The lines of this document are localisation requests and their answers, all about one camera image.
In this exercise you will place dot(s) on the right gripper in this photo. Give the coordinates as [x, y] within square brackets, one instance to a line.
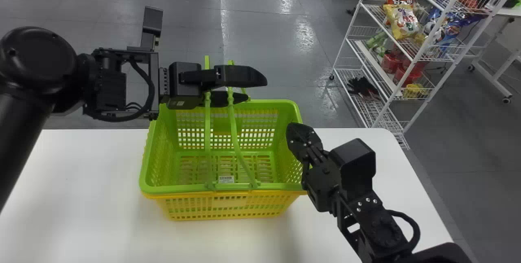
[321, 185]

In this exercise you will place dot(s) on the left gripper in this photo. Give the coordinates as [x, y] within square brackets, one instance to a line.
[175, 88]

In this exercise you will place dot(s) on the green basket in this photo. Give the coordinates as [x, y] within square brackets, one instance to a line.
[163, 149]

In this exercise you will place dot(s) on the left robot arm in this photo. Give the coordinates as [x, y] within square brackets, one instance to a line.
[32, 63]

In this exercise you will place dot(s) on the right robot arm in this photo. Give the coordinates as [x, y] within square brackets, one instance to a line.
[382, 230]

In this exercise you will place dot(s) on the black gloves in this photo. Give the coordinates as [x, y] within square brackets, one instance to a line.
[362, 87]

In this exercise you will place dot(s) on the yellow basket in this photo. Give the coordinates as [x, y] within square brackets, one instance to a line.
[228, 206]

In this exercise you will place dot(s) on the red noodle cup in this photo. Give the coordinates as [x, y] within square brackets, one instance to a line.
[407, 73]
[390, 62]

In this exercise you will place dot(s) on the green bottle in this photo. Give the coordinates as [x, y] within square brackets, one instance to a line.
[376, 40]

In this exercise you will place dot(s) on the yellow snack packet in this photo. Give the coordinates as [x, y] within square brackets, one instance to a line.
[403, 20]

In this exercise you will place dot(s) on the blue snack packet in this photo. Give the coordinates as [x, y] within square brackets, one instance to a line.
[447, 27]

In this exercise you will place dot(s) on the white side table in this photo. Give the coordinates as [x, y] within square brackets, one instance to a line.
[498, 71]

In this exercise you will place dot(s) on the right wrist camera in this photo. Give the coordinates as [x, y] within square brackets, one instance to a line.
[354, 165]

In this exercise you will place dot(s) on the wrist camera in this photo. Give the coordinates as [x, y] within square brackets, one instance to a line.
[152, 20]
[354, 165]

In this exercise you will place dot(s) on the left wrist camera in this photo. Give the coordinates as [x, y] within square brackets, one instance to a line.
[152, 20]

